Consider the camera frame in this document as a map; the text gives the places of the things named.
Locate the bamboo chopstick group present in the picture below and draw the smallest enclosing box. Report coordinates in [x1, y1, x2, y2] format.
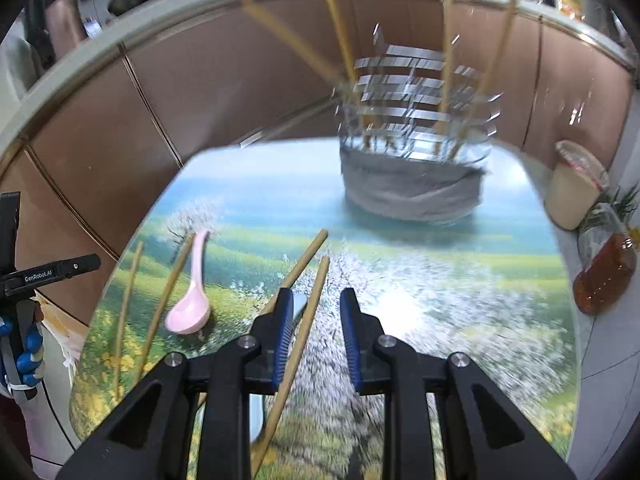
[435, 0, 454, 159]
[318, 0, 374, 146]
[242, 0, 345, 87]
[198, 229, 329, 408]
[250, 256, 330, 479]

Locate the brown kitchen cabinet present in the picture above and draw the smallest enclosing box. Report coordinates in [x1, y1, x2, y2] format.
[1, 0, 632, 323]

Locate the blue gloved hand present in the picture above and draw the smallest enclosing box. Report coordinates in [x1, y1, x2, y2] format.
[1, 316, 46, 398]

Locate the pink plastic bag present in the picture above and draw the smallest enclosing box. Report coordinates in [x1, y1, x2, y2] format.
[36, 292, 89, 373]

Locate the white ceramic spoon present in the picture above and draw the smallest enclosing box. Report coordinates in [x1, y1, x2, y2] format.
[248, 292, 308, 445]

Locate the pink ceramic spoon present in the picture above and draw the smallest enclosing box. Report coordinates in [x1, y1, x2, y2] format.
[165, 229, 212, 335]

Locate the bamboo chopstick by spoon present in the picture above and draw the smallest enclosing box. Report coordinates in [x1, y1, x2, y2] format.
[134, 233, 194, 385]

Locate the amber liquid bottle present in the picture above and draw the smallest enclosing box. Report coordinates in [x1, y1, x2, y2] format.
[573, 233, 637, 315]

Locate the grey cloth around basket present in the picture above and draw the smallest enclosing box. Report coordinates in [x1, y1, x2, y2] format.
[340, 146, 485, 222]

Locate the cream plastic jar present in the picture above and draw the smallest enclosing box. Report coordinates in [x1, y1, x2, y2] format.
[544, 140, 610, 231]

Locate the wire utensil basket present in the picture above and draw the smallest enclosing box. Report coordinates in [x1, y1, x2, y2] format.
[336, 25, 501, 166]

